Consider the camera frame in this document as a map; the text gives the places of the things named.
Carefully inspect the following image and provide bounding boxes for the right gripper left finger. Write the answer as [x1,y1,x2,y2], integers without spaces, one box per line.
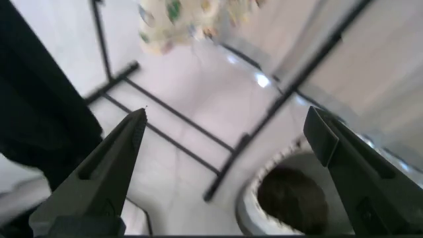
[28,107,148,236]

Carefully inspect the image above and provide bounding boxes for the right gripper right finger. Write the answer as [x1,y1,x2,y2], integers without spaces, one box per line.
[303,105,423,236]

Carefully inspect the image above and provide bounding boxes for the black garment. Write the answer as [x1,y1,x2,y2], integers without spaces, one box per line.
[0,0,104,192]

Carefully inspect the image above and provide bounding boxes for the cream printed garment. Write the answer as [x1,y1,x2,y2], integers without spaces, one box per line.
[137,0,267,56]

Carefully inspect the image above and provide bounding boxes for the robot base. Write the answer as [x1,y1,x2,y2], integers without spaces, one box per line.
[0,178,153,238]

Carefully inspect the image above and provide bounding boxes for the black clothes rack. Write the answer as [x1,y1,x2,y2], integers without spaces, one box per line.
[84,0,376,203]

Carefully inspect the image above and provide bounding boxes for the white laundry basket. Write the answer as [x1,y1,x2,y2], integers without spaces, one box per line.
[235,134,358,236]

